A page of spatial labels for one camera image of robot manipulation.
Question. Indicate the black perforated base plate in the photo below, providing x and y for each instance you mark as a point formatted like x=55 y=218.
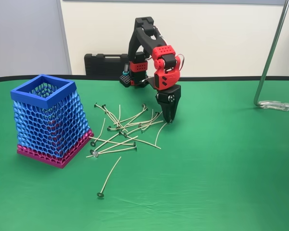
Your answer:
x=125 y=80

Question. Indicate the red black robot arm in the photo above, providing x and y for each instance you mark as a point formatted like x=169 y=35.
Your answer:
x=147 y=41

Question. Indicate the candle wick with metal base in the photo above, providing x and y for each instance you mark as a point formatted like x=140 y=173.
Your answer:
x=95 y=105
x=110 y=173
x=106 y=142
x=154 y=123
x=120 y=113
x=104 y=105
x=120 y=144
x=140 y=125
x=109 y=128
x=147 y=142
x=158 y=133
x=118 y=150
x=157 y=112
x=101 y=131
x=161 y=113
x=110 y=141
x=144 y=105
x=147 y=109

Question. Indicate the black plastic tool case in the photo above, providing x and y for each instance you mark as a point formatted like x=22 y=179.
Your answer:
x=103 y=65

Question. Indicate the grey teal cylinder tool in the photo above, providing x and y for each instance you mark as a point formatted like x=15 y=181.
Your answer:
x=126 y=68

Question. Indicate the chrome metal stand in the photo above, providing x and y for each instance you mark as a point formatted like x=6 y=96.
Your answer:
x=271 y=55

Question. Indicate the blue purple lattice basket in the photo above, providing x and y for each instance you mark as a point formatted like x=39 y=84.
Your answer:
x=50 y=120

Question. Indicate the green cloth with black rim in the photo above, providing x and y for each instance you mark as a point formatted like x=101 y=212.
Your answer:
x=207 y=168

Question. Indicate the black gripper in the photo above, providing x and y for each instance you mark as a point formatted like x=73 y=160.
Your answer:
x=169 y=96

